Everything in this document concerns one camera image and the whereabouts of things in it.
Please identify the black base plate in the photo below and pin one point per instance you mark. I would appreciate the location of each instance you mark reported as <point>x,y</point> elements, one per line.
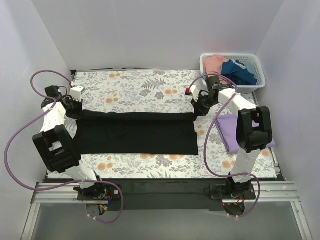
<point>171,194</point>

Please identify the aluminium frame rail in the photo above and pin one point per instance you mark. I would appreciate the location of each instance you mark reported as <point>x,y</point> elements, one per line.
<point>270,191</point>

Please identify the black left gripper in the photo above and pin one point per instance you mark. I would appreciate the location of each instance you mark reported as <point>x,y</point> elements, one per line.
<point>76,110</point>

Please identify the pink t shirt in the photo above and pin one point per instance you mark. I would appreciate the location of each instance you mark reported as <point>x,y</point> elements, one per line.
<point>214,65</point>

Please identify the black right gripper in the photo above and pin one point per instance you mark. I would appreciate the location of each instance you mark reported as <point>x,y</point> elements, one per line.
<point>198,109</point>

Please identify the white plastic laundry basket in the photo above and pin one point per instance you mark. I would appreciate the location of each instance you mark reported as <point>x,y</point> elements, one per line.
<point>245,59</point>

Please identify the floral patterned table mat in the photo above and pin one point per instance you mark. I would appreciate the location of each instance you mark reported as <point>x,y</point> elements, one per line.
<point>153,91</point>

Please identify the black t shirt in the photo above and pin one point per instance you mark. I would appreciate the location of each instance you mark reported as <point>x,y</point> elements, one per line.
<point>136,133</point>

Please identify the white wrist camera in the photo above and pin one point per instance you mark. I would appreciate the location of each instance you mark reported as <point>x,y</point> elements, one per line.
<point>76,93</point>
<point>193,91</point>

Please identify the blue t shirt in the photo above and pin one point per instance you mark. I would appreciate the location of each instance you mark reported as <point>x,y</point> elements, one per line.
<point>238,73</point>

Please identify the folded purple t shirt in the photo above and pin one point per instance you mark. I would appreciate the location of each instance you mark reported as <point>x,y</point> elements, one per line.
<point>227,126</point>

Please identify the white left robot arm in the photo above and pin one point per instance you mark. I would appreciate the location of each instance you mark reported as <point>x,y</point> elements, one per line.
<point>56,146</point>

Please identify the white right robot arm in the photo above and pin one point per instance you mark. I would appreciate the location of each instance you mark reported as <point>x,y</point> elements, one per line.
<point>253,132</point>

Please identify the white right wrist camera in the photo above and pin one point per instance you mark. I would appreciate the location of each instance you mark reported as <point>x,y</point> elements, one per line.
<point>193,91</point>

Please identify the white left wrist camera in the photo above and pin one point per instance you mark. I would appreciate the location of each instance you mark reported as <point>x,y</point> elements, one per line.
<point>76,93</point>

